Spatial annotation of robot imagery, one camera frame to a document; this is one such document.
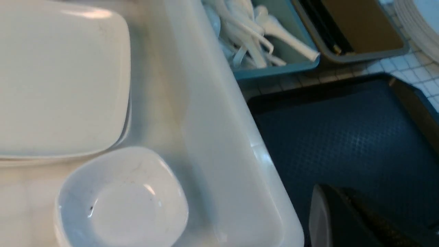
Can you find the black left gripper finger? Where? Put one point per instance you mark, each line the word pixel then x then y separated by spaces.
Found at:
pixel 344 217

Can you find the stack of white plates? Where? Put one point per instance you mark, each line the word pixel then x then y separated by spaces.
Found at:
pixel 420 19

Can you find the top white plate in tub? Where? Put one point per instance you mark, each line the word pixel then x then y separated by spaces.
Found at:
pixel 11 162

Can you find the white bowl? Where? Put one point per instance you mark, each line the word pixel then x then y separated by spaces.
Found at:
pixel 125 198

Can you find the black serving tray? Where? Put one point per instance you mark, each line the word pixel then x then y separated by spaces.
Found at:
pixel 375 133

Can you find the brown plastic bin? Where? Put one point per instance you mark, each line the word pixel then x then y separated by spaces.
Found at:
pixel 368 28

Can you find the teal plastic bin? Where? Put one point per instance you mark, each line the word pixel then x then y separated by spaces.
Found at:
pixel 246 55

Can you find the white spoon right handle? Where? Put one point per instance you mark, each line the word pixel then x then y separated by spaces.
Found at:
pixel 272 27

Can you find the large white plastic tub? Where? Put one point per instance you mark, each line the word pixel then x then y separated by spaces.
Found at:
pixel 188 107

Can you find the pile of black chopsticks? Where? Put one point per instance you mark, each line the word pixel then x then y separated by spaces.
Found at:
pixel 329 31

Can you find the white ceramic spoon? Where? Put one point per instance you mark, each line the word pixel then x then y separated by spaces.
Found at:
pixel 243 23

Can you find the large white square plate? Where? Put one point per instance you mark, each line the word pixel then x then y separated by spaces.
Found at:
pixel 64 78

